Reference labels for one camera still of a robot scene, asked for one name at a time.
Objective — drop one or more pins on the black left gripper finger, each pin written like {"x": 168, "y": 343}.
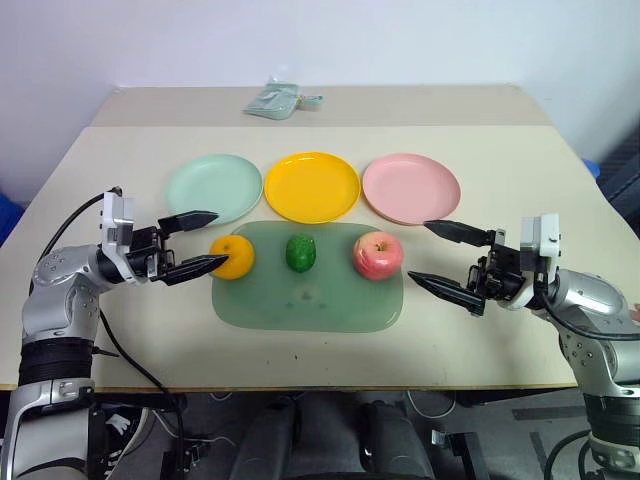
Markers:
{"x": 192, "y": 268}
{"x": 186, "y": 220}

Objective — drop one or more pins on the mint green plate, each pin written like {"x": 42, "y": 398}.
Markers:
{"x": 214, "y": 189}

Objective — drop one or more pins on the orange fruit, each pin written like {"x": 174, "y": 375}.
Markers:
{"x": 235, "y": 256}

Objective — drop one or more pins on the blue container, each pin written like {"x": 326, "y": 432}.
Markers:
{"x": 592, "y": 167}

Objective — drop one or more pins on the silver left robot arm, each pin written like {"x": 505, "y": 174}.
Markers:
{"x": 55, "y": 300}

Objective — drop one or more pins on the pink plate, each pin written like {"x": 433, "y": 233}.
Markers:
{"x": 411, "y": 189}

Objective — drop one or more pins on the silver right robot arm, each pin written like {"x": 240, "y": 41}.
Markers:
{"x": 600, "y": 320}

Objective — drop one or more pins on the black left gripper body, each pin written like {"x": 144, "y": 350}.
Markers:
{"x": 146, "y": 252}

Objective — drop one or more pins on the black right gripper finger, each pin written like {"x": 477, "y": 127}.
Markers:
{"x": 457, "y": 230}
{"x": 445, "y": 289}

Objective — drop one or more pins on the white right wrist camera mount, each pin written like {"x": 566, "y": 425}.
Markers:
{"x": 541, "y": 239}

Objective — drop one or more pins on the green rectangular tray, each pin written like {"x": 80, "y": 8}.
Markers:
{"x": 310, "y": 300}

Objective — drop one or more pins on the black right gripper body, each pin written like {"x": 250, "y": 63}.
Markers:
{"x": 494, "y": 272}

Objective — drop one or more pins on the dark rounded robot legs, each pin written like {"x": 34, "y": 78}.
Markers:
{"x": 330, "y": 440}

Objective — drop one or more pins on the blue object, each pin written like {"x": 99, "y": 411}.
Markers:
{"x": 9, "y": 215}

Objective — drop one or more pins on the mint green pouch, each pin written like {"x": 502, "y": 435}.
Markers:
{"x": 272, "y": 102}

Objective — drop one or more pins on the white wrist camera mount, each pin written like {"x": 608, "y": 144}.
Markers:
{"x": 541, "y": 239}
{"x": 116, "y": 220}

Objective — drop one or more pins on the yellow plate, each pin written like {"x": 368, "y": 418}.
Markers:
{"x": 312, "y": 187}

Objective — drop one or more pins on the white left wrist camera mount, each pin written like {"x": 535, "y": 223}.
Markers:
{"x": 116, "y": 220}

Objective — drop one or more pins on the green avocado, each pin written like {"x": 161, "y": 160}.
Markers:
{"x": 300, "y": 253}

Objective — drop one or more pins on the dark striped bag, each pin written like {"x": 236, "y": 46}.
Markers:
{"x": 622, "y": 180}

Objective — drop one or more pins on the red apple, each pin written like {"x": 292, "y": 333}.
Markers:
{"x": 378, "y": 255}

